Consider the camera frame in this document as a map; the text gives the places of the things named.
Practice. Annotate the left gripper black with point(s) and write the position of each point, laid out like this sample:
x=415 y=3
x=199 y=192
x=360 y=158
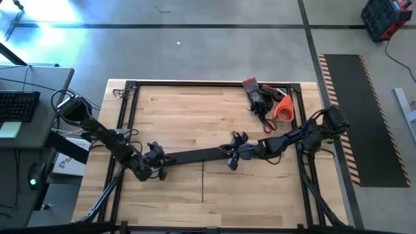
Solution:
x=156 y=159

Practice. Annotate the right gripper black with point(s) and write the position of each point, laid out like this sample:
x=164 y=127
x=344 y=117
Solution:
x=243 y=151

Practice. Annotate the black duct cover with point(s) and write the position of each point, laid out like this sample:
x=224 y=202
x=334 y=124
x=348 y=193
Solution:
x=201 y=153

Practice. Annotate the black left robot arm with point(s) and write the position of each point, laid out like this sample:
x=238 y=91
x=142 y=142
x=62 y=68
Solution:
x=104 y=138

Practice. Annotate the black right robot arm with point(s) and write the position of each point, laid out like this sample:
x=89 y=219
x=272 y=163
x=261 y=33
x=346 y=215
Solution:
x=292 y=138

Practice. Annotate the black and red hand tool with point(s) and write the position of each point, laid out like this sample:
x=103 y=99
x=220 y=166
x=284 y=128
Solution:
x=273 y=91

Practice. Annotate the clear safety glasses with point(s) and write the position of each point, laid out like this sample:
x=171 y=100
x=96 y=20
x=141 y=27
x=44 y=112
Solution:
x=119 y=93

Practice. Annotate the white printed cardboard box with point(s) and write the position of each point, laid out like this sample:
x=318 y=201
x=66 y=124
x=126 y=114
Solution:
x=70 y=165

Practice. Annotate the black computer mouse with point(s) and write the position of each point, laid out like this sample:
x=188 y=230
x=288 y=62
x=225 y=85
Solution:
x=36 y=175

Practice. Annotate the grey desk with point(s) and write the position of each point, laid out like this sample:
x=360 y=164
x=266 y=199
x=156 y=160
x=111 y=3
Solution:
x=39 y=130

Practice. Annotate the black hazard-striped floor mat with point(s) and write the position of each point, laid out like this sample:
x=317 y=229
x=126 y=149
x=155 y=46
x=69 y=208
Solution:
x=367 y=120

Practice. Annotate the black keyboard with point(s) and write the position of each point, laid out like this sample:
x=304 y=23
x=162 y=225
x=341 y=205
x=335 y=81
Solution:
x=18 y=106

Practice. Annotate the pale green note pad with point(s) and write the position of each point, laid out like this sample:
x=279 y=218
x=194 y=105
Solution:
x=9 y=130

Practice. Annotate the grey metal profile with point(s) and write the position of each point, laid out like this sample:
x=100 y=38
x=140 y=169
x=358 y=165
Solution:
x=404 y=110

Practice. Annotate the black and red toolbox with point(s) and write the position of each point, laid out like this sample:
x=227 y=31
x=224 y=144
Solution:
x=383 y=18

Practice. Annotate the black tripod stand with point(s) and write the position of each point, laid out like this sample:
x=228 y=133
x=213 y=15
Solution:
x=14 y=24

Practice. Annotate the black aluminium table frame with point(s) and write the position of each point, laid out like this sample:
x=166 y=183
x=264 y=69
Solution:
x=211 y=83

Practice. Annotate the black desk support frame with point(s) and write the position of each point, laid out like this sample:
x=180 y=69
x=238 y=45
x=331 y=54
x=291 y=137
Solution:
x=70 y=148

